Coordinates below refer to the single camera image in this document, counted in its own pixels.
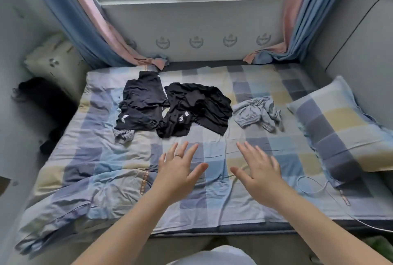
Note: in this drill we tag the small grey garment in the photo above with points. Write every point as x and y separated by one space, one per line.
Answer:
123 136

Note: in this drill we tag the person's right thumb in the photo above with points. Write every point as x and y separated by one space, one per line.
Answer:
240 174

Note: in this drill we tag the person's right middle finger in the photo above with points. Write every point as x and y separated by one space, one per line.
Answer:
255 152

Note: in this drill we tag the black garment with round badge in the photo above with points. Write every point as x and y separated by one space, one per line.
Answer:
199 105

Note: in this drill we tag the person's right little finger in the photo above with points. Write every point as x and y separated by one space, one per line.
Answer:
276 165

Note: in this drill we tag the person's left hand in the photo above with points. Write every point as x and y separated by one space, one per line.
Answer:
175 178

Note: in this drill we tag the person's left middle finger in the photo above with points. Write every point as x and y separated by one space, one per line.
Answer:
180 151

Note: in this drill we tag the black t-shirt with white logo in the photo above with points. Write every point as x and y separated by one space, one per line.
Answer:
141 102

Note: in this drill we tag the beige printed cushion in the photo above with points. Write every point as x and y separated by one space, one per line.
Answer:
55 62

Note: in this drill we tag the person's left thumb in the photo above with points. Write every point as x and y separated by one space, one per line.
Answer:
200 171

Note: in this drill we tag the person's right forearm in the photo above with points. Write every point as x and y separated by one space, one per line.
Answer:
322 234

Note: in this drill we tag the grey bed base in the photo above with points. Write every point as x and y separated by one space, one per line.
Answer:
172 248

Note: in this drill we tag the grey padded headboard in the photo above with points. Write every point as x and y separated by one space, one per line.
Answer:
353 34

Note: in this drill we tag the person's right hand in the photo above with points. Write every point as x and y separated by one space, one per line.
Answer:
264 181

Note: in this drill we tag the green fabric item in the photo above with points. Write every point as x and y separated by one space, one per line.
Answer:
380 248

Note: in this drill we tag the grey crumpled shorts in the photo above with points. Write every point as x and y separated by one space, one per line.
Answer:
254 111

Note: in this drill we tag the blue and pink curtain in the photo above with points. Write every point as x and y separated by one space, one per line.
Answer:
89 22
307 13

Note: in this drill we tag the checkered blue bed sheet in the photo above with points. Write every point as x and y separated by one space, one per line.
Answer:
101 169

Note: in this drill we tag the checkered blue pillow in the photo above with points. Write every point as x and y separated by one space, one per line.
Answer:
334 126

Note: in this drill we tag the person's white clothing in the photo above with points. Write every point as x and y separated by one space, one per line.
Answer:
215 257

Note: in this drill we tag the person's left forearm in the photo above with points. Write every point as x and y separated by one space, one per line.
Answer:
129 234

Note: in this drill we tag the black bag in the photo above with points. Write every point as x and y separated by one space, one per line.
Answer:
46 102

